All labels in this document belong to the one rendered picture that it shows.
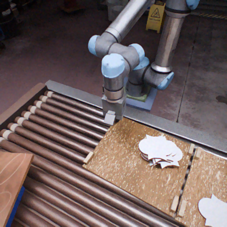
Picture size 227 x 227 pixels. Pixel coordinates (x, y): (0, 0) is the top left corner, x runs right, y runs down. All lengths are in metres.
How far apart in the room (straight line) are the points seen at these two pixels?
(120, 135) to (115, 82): 0.38
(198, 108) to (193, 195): 1.83
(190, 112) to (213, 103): 0.37
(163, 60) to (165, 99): 1.59
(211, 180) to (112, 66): 0.63
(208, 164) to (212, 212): 0.21
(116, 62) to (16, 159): 0.54
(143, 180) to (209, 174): 0.28
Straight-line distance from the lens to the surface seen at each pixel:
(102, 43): 0.74
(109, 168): 0.84
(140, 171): 0.85
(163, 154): 0.82
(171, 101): 2.57
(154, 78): 1.05
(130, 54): 0.67
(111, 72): 0.60
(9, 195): 0.78
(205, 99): 2.76
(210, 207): 0.86
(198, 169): 0.92
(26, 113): 1.16
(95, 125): 1.00
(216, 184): 0.92
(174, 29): 0.95
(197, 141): 1.03
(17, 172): 0.81
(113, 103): 0.70
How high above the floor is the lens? 1.70
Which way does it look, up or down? 48 degrees down
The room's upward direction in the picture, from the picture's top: straight up
